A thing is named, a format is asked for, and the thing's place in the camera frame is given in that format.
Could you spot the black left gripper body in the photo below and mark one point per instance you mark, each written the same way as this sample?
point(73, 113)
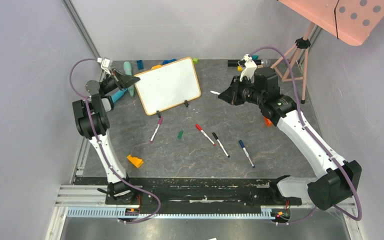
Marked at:
point(110, 84)

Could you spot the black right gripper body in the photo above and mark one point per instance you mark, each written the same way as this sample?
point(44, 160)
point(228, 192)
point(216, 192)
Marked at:
point(237, 95)

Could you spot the green whiteboard marker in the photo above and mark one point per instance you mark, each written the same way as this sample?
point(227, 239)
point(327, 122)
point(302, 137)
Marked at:
point(214, 92)

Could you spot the white board orange frame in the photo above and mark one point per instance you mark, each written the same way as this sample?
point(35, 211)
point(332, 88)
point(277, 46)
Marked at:
point(168, 86)

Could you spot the green marker cap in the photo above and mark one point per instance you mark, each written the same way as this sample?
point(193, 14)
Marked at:
point(180, 134)

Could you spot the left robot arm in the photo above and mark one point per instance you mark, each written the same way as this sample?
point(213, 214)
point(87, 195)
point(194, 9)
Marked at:
point(92, 122)

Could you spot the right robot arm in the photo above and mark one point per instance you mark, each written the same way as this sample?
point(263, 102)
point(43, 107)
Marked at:
point(336, 179)

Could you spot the mint green toy pen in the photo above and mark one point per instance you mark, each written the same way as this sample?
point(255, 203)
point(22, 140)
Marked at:
point(127, 67)

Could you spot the light blue toy pen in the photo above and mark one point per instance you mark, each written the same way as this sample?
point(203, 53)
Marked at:
point(117, 95)

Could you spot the dark blue small brick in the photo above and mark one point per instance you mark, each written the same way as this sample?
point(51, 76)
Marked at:
point(140, 64)

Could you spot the black cylinder tube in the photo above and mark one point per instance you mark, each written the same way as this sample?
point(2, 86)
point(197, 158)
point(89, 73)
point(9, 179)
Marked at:
point(234, 62)

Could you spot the yellow oval toy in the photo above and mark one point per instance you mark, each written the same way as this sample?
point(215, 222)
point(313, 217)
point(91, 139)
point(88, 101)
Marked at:
point(156, 67)

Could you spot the orange toy brick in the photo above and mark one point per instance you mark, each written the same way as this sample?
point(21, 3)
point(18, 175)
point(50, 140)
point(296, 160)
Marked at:
point(267, 121)

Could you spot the blue toy car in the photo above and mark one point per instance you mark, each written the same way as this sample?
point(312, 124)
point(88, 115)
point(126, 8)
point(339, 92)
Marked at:
point(167, 61)

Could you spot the black capped marker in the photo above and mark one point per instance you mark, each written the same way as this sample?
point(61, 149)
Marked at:
point(220, 144)

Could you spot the red capped marker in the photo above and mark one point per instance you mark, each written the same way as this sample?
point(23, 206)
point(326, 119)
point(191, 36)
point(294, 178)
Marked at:
point(204, 133)

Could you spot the lime green cube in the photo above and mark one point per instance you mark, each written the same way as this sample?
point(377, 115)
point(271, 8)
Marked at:
point(195, 60)

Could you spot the blue capped marker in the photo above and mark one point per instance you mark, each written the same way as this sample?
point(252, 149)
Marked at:
point(242, 145)

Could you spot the pink tripod stand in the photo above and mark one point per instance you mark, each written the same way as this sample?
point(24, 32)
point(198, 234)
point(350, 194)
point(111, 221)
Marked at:
point(299, 49)

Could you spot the purple capped marker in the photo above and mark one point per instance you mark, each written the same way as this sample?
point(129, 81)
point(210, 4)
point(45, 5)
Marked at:
point(156, 129)

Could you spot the yellow toy wedge block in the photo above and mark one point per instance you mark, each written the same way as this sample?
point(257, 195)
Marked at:
point(135, 161)

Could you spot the pink perforated panel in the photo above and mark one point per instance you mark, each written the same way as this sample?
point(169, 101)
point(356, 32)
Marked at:
point(350, 21)

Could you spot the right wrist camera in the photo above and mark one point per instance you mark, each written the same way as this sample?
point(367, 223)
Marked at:
point(248, 67)

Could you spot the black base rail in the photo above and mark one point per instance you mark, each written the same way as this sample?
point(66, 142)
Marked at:
point(195, 195)

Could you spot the white cable duct strip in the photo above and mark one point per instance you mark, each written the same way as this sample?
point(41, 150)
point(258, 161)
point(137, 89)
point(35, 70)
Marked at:
point(123, 213)

